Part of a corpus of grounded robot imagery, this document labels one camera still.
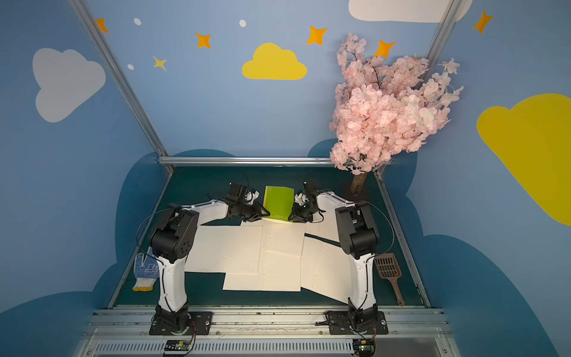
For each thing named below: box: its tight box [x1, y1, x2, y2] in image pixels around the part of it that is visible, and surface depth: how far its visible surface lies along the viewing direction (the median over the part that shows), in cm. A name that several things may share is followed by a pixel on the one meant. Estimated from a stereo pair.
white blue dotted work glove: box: [132, 245, 160, 292], surface depth 86 cm
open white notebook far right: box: [304, 208, 340, 242], surface depth 99 cm
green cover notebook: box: [261, 185, 295, 224], surface depth 110 cm
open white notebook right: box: [300, 236, 351, 304], surface depth 92 cm
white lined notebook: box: [240, 218, 307, 257], surface depth 98 cm
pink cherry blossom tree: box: [329, 34, 464, 195], surface depth 72 cm
